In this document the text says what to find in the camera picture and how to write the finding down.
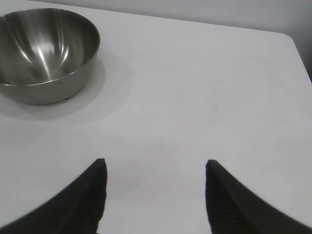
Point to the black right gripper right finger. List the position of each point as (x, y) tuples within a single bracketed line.
[(239, 209)]

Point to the stainless steel mixing bowl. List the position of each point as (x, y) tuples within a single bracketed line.
[(44, 53)]

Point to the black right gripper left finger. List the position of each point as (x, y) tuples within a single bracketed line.
[(73, 209)]

